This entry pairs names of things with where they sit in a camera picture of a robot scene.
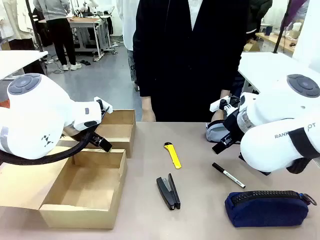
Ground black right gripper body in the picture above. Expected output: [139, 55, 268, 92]
[219, 96, 242, 147]

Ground grey pencil case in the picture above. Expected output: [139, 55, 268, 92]
[205, 119, 230, 143]

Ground black white marker pen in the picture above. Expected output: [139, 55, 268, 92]
[211, 162, 246, 189]

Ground yellow utility knife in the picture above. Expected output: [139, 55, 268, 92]
[163, 141, 182, 170]

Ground black stapler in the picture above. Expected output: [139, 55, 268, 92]
[156, 172, 181, 211]

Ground navy blue pencil case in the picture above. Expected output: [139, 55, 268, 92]
[224, 190, 318, 228]

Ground small brown cardboard box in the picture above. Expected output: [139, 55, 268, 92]
[58, 109, 137, 159]

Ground large brown cardboard box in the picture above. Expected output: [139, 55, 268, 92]
[0, 146, 128, 230]

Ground person right forearm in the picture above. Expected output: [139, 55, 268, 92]
[141, 96, 154, 108]

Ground person left hand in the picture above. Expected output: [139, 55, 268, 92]
[212, 109, 226, 123]

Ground person right hand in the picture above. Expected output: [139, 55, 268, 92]
[141, 106, 157, 123]

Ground person torso black cardigan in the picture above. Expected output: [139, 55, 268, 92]
[132, 0, 251, 123]

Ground open cardboard carton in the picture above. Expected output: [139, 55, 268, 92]
[243, 41, 261, 53]

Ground light wooden desk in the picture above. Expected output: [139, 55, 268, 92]
[255, 31, 296, 54]

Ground black stand pole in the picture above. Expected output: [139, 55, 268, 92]
[272, 0, 293, 54]
[25, 0, 49, 53]

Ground person dark puffer jacket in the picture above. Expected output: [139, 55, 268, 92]
[246, 0, 273, 42]

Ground person purple clothing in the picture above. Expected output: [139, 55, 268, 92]
[281, 0, 311, 28]

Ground person white shirt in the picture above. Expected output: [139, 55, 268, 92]
[116, 0, 141, 92]

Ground wooden top metal workbench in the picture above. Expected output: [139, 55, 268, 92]
[38, 14, 112, 63]

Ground person grey hoodie black trousers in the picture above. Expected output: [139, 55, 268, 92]
[32, 0, 83, 71]

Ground white table with round corner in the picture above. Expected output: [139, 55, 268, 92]
[0, 49, 49, 81]

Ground person cream jacket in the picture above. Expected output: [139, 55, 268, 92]
[0, 0, 48, 76]

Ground white right wrist mount plate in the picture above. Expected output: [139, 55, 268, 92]
[209, 95, 230, 112]

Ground white wrist mount plate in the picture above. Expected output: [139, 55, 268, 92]
[209, 95, 230, 112]
[94, 96, 114, 114]

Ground black right arm cable strap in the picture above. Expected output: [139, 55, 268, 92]
[286, 126, 320, 175]

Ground white left wrist mount plate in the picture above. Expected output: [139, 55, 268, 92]
[94, 96, 114, 114]

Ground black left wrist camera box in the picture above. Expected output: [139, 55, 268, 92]
[90, 131, 113, 153]

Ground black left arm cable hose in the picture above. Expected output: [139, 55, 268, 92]
[0, 129, 101, 166]

